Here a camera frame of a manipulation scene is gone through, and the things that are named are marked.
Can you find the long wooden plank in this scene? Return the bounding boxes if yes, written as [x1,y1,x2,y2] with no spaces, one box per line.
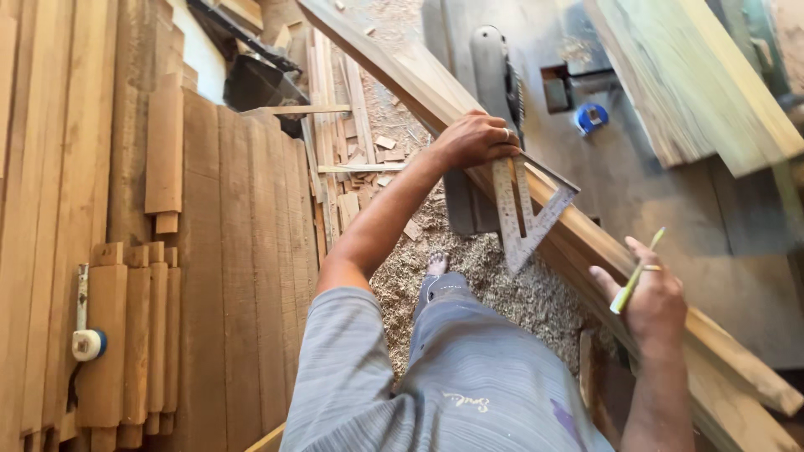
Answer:
[296,0,804,452]

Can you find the black bin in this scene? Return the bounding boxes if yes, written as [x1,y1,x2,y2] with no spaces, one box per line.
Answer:
[222,53,310,117]

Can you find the metal speed square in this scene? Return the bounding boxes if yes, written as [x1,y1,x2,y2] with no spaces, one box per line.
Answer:
[491,153,580,275]

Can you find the heap of sawdust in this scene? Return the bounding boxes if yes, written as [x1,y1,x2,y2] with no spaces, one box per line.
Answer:
[367,188,619,380]

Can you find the row of brown wooden boards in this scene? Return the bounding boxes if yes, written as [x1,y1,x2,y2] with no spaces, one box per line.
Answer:
[179,87,320,452]

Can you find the person's grey trousers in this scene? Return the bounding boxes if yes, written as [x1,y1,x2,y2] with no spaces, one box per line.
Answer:
[410,272,503,378]

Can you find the stack of tenoned wooden pieces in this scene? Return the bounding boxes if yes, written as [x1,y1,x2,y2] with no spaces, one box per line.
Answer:
[74,241,183,452]

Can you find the dark rough wooden boards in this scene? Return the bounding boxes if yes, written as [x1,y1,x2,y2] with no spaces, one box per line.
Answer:
[106,0,199,247]

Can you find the short tenoned wooden board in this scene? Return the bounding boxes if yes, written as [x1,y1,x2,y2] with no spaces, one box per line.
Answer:
[144,73,185,235]

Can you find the grey table saw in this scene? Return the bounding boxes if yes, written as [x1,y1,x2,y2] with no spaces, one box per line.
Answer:
[420,0,804,371]

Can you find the person's left hand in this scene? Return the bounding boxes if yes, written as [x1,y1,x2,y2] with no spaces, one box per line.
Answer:
[432,110,523,171]

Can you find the white and blue tape measure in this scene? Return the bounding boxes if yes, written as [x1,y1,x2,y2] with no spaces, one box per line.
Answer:
[70,263,108,363]

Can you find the blue tape roll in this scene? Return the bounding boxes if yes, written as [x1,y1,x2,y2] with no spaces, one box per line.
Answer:
[573,103,609,136]

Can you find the yellow-green pencil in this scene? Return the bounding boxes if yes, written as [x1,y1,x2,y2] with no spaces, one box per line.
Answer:
[609,226,667,315]

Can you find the person's right hand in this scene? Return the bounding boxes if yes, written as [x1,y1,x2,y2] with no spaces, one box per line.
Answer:
[588,235,689,354]

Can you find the row of light wooden boards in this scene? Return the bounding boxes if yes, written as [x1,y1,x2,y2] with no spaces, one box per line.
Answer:
[0,0,120,452]

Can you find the wide pale wooden board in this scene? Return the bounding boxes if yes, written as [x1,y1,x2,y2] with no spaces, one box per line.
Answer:
[593,0,804,178]

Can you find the grey saw blade guard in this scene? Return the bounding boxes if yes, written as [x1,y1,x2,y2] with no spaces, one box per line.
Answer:
[469,25,526,150]

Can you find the greenish wooden board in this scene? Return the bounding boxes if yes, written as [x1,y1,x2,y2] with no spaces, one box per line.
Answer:
[583,0,718,170]

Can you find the person's grey shirt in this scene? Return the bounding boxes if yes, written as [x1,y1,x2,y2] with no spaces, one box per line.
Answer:
[279,286,618,452]

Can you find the pile of wood offcuts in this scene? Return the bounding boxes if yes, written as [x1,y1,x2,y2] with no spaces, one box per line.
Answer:
[303,25,425,252]

